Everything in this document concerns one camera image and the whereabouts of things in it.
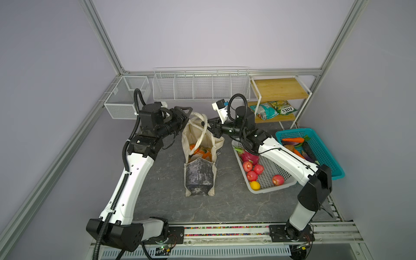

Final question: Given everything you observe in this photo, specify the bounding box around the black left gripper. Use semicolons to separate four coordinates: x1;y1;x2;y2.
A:
156;106;193;139

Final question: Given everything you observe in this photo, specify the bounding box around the cream canvas grocery bag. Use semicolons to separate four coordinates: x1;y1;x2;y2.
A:
181;112;224;197

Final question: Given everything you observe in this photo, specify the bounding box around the orange snack bag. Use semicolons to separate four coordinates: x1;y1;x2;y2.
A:
188;146;212;162

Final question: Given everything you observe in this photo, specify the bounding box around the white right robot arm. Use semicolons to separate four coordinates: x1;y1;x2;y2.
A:
203;94;333;242

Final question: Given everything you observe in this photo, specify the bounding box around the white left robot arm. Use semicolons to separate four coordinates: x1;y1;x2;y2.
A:
86;89;193;260

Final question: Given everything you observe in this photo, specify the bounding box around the teal snack bag lower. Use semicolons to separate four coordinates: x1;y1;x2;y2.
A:
257;103;279;120

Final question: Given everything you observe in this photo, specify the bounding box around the green snack bag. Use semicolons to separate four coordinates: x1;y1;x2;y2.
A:
269;100;297;115

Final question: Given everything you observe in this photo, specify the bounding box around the pink dragon fruit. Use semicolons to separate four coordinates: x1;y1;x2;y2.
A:
234;147;259;165

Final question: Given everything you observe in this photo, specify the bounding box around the white mesh box basket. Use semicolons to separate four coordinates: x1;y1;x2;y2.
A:
104;76;151;120

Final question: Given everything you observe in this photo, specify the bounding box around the red apple in basket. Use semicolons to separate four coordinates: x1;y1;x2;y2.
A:
242;161;253;173

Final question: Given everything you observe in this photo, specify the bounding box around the two-tier wooden shelf rack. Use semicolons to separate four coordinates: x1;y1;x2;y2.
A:
249;76;313;128

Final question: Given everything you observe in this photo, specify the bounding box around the white plastic fruit basket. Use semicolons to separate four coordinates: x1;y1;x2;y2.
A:
234;150;297;194

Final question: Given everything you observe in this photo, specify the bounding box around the yellow lemon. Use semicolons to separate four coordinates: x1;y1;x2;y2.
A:
250;181;261;191

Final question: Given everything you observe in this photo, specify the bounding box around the orange carrot top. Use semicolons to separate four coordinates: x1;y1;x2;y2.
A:
282;135;310;144

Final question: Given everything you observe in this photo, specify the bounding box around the dark purple eggplant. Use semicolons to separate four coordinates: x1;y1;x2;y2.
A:
301;141;321;165

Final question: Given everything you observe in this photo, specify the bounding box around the teal plastic vegetable basket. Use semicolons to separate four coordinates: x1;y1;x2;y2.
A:
275;128;345;180

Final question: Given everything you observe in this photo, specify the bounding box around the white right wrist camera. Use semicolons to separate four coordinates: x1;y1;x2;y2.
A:
212;99;228;124

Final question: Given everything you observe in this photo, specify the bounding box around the white wire wall basket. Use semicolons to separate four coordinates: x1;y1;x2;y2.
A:
152;67;251;101

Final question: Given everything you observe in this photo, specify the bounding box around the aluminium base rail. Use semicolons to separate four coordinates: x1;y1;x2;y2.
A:
98;222;372;260

